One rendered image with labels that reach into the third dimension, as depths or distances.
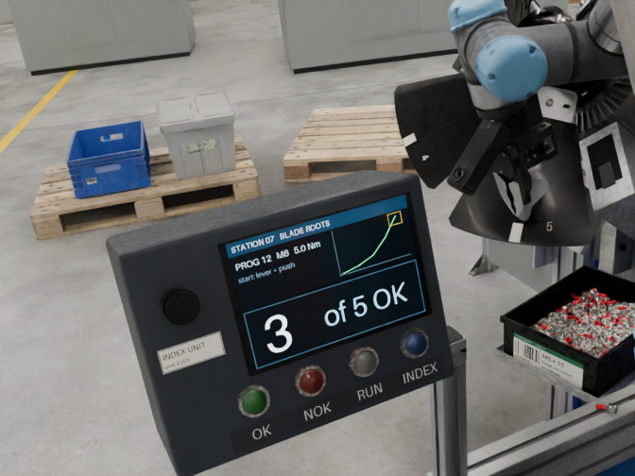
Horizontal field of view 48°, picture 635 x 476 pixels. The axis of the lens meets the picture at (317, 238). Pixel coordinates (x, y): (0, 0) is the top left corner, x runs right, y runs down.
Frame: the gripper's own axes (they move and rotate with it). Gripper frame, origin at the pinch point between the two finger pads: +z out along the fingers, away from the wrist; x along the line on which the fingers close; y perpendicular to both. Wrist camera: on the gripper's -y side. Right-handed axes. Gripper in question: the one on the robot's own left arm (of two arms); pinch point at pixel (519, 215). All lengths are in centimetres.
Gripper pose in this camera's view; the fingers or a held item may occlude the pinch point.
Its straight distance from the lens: 117.4
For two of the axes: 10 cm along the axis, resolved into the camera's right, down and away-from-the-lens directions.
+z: 3.7, 7.7, 5.2
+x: -4.1, -3.7, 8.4
